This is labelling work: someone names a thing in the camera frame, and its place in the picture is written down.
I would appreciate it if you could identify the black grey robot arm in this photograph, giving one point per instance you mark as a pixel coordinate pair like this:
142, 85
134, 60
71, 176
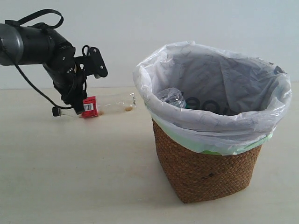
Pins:
34, 46

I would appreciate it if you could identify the green label water bottle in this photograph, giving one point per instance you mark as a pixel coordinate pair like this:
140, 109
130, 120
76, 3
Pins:
172, 96

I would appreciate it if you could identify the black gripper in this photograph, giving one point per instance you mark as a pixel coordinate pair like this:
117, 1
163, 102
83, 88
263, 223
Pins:
70, 85

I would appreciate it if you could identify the brown woven wicker basket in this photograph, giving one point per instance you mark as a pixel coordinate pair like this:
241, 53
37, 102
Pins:
197, 177

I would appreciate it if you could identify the red label clear bottle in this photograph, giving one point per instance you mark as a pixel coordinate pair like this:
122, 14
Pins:
98, 105

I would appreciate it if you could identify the white plastic bin liner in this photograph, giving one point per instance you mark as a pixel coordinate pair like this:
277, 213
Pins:
234, 102

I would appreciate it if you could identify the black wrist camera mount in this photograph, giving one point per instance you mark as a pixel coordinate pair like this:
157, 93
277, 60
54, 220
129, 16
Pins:
91, 62

